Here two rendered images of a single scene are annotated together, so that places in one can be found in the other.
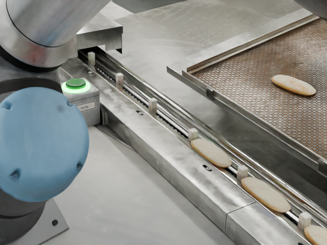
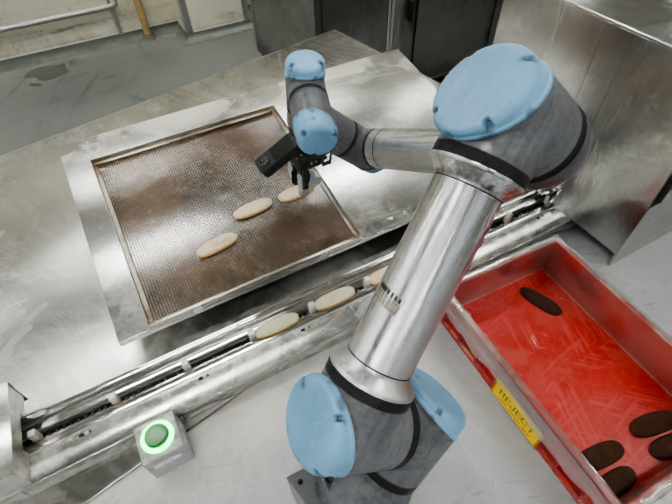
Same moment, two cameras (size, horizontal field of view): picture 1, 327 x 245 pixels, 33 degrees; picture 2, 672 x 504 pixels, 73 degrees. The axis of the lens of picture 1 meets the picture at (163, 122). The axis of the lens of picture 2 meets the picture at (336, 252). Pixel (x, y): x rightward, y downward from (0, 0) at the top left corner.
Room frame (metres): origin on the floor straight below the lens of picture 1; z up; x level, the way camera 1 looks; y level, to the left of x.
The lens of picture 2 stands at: (0.63, 0.41, 1.68)
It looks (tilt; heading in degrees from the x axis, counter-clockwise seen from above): 49 degrees down; 276
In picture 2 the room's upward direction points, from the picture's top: 2 degrees counter-clockwise
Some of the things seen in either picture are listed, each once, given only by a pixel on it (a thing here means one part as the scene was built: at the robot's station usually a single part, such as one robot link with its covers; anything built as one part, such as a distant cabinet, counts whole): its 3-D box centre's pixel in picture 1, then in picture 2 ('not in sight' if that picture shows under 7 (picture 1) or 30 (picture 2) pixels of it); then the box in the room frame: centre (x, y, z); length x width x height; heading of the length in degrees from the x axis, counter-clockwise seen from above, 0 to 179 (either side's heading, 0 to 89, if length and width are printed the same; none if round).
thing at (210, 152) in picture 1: (210, 151); (276, 324); (0.81, -0.08, 0.86); 0.10 x 0.04 x 0.01; 33
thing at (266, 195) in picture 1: (265, 192); (334, 297); (0.69, -0.16, 0.86); 0.10 x 0.04 x 0.01; 33
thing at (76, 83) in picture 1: (76, 85); (157, 436); (0.97, 0.17, 0.90); 0.04 x 0.04 x 0.02
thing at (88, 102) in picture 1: (78, 111); (167, 445); (0.97, 0.17, 0.84); 0.08 x 0.08 x 0.11; 33
